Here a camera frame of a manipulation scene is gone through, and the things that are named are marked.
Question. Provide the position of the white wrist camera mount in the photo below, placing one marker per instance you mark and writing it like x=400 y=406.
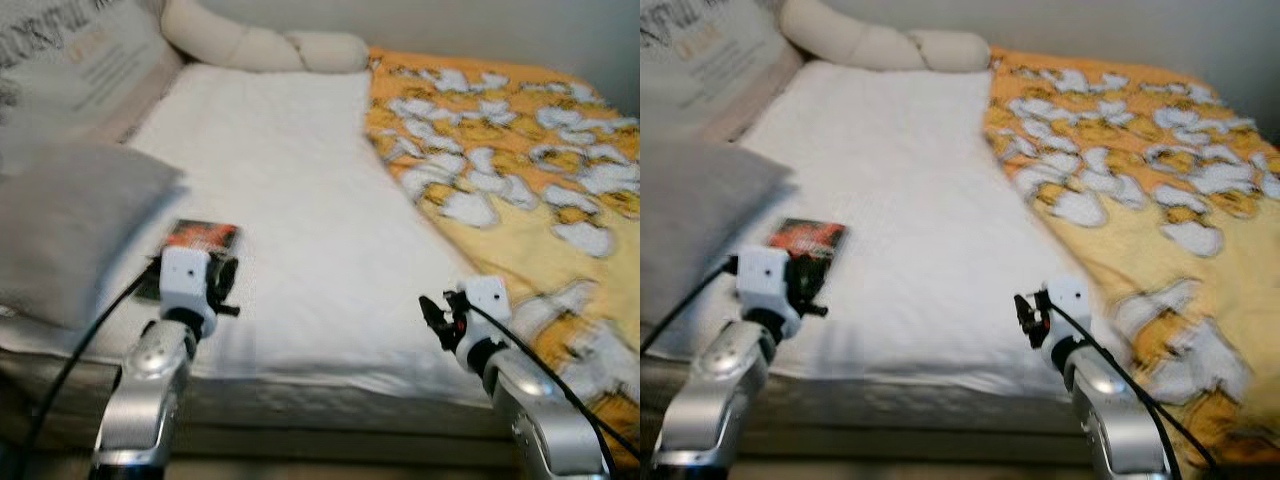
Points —
x=1068 y=308
x=763 y=278
x=185 y=280
x=487 y=308

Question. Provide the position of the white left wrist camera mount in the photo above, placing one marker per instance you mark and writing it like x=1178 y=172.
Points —
x=763 y=278
x=185 y=280

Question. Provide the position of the cream braided bolster pillow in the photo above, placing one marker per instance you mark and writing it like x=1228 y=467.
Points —
x=250 y=40
x=880 y=40

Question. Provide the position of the white quilted mattress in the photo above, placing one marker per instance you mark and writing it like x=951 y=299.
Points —
x=300 y=220
x=920 y=220

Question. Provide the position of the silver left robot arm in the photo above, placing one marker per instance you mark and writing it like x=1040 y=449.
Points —
x=145 y=390
x=710 y=390

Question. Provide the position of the grey pillow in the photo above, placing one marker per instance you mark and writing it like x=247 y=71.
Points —
x=700 y=220
x=70 y=230

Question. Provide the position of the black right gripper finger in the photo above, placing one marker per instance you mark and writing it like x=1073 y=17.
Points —
x=1030 y=334
x=432 y=310
x=1023 y=308
x=440 y=336

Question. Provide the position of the yellow cartoon print blanket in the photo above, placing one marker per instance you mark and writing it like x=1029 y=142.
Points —
x=1180 y=220
x=540 y=200

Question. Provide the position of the beige bed base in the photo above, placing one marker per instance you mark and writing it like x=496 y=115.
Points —
x=920 y=430
x=330 y=435

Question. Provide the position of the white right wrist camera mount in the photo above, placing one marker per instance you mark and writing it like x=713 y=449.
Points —
x=1068 y=308
x=487 y=308

